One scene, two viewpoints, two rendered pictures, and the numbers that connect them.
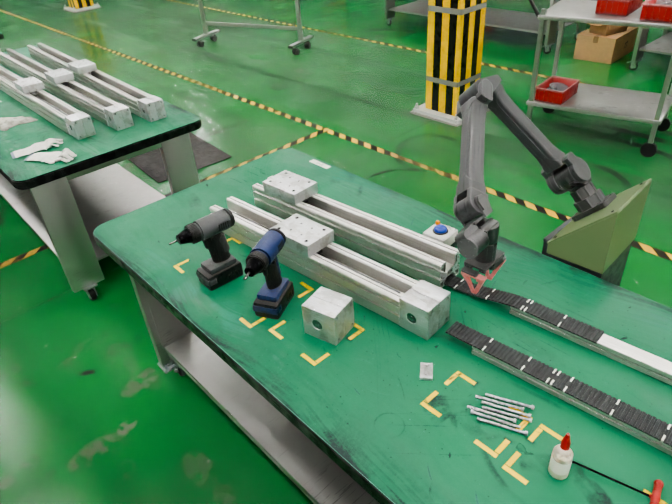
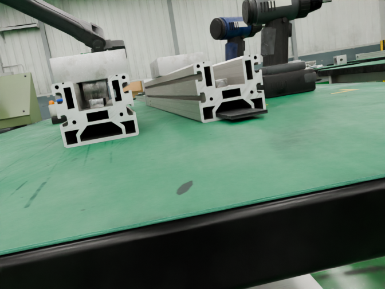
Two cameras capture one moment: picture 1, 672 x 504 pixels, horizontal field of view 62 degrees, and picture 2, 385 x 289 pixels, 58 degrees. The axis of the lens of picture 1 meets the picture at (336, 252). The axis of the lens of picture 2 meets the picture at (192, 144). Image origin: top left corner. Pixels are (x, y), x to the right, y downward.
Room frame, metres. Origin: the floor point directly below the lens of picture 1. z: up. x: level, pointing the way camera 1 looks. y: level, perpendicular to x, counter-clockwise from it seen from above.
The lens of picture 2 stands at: (2.15, 0.60, 0.84)
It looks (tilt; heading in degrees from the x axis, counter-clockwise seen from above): 10 degrees down; 214
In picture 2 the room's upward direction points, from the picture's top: 9 degrees counter-clockwise
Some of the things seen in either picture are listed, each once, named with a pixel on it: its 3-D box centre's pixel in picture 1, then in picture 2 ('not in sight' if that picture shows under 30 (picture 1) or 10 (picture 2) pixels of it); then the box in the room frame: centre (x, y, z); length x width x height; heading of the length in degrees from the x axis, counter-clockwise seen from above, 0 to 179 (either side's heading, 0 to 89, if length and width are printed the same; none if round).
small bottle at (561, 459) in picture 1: (562, 453); not in sight; (0.64, -0.40, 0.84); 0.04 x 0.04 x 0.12
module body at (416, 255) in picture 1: (345, 225); (103, 103); (1.55, -0.04, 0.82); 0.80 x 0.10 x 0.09; 45
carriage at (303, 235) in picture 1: (302, 238); (176, 71); (1.41, 0.10, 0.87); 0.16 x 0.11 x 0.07; 45
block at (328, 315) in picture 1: (331, 312); not in sight; (1.11, 0.03, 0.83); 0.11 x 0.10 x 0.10; 144
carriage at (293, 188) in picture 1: (290, 190); (94, 78); (1.72, 0.14, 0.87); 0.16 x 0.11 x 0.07; 45
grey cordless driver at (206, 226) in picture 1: (206, 252); (292, 43); (1.35, 0.38, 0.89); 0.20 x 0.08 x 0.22; 129
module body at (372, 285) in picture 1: (304, 251); (179, 91); (1.41, 0.10, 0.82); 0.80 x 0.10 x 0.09; 45
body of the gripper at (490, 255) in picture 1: (485, 251); not in sight; (1.19, -0.39, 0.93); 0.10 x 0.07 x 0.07; 135
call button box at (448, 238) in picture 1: (438, 239); (68, 110); (1.44, -0.32, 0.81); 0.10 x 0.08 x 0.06; 135
